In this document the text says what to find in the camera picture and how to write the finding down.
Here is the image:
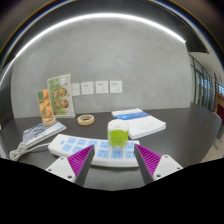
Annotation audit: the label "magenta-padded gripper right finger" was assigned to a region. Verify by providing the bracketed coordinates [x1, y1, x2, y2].
[134, 143, 184, 185]

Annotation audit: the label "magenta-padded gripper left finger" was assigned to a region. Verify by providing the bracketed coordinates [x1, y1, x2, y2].
[45, 144, 96, 187]

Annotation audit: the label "white and blue booklet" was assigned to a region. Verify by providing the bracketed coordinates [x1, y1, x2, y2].
[111, 107, 167, 140]

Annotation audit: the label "grey printed booklet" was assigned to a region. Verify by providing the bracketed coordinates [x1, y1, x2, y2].
[21, 120, 67, 149]

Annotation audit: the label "beige tape roll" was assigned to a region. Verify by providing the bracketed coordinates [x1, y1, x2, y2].
[77, 114, 95, 126]

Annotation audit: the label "small yellow card wooden holder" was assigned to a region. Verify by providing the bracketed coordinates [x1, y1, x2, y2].
[36, 88, 57, 127]

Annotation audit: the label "acrylic stand with food pictures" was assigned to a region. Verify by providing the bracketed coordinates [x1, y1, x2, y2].
[46, 73, 76, 119]

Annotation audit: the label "curved ceiling light strip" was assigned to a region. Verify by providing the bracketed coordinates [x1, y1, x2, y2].
[0, 12, 187, 84]

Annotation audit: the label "white coiled power cable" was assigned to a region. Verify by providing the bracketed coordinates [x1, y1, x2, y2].
[8, 141, 51, 162]

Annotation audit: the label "blank white wall plate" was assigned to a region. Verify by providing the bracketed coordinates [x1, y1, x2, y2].
[71, 82, 81, 97]

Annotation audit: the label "glass window wall dark frames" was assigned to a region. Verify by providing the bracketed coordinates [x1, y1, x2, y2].
[188, 53, 224, 113]

